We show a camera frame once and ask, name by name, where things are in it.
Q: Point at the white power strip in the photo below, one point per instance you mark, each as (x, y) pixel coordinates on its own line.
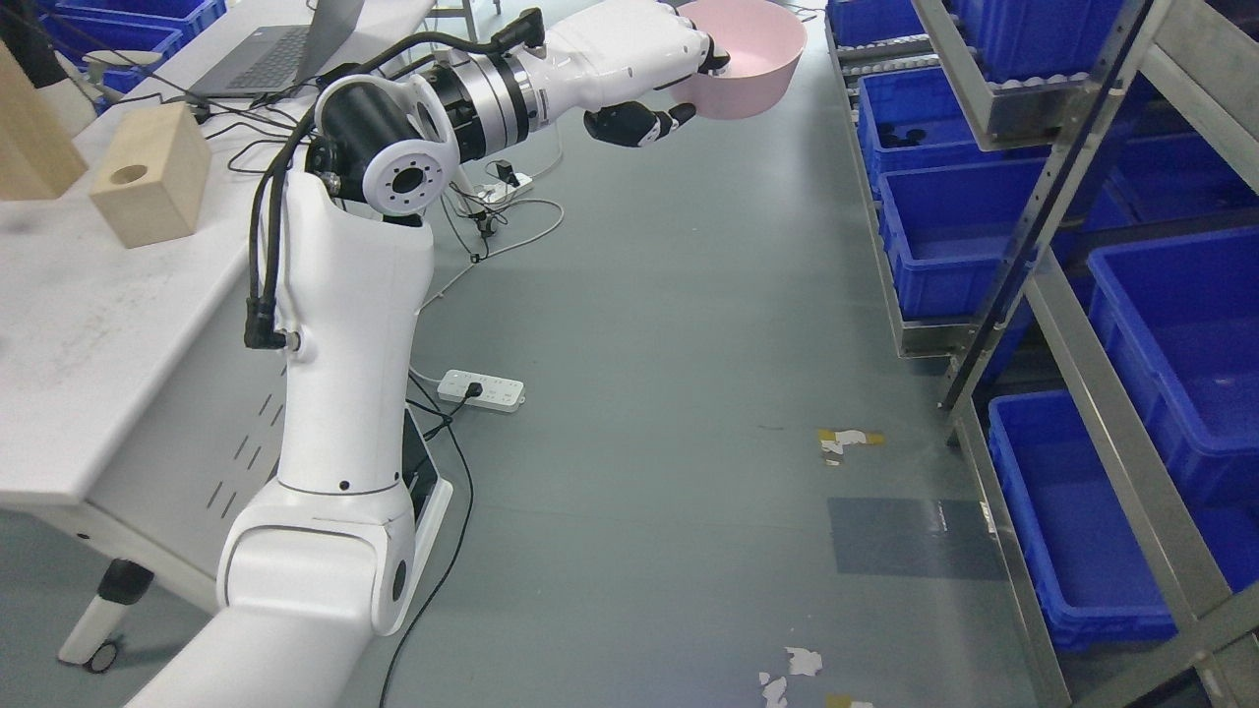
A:
(482, 391)

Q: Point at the grey laptop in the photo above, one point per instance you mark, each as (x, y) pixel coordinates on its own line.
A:
(275, 58)

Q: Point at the metal rack with bins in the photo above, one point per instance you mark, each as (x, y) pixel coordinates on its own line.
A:
(1072, 233)

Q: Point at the wooden block with hole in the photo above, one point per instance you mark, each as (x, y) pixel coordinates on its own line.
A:
(151, 183)

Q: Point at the pink ikea bowl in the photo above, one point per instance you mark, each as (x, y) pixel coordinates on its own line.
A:
(765, 42)

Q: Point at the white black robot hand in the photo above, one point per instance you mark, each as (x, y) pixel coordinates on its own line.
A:
(605, 57)

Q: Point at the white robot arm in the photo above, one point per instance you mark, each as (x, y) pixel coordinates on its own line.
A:
(327, 555)

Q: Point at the white work table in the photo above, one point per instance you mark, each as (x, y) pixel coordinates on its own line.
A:
(135, 416)

